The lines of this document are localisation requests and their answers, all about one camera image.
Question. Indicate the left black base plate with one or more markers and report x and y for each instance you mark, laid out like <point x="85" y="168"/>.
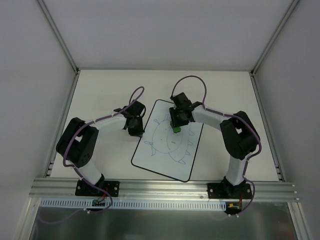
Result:
<point x="84" y="189"/>

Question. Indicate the right aluminium frame post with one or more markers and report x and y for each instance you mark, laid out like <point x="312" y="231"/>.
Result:
<point x="275" y="34"/>

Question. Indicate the green whiteboard eraser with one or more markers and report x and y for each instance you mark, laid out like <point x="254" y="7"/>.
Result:
<point x="176" y="129"/>

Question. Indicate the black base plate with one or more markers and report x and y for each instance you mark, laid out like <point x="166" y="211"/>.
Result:
<point x="84" y="189"/>
<point x="216" y="191"/>

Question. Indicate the white slotted cable duct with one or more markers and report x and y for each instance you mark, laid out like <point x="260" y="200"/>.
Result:
<point x="134" y="204"/>

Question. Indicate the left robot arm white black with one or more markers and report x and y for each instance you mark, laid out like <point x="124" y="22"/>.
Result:
<point x="78" y="141"/>

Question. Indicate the left aluminium frame post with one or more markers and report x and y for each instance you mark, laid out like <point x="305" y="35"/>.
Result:
<point x="57" y="34"/>

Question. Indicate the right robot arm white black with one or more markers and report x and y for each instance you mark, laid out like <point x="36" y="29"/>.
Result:
<point x="239" y="136"/>

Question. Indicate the aluminium front rail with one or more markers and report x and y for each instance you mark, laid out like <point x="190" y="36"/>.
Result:
<point x="167" y="190"/>

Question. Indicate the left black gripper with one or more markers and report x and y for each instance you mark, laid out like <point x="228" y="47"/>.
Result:
<point x="135" y="127"/>

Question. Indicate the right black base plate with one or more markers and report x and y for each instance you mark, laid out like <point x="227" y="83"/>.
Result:
<point x="216" y="191"/>

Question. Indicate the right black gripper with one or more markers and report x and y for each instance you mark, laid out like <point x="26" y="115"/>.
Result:
<point x="177" y="120"/>

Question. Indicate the aluminium frame post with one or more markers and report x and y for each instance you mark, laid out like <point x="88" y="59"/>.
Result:
<point x="57" y="34"/>
<point x="275" y="34"/>

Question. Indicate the white whiteboard black frame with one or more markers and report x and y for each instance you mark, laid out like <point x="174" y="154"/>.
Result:
<point x="164" y="152"/>

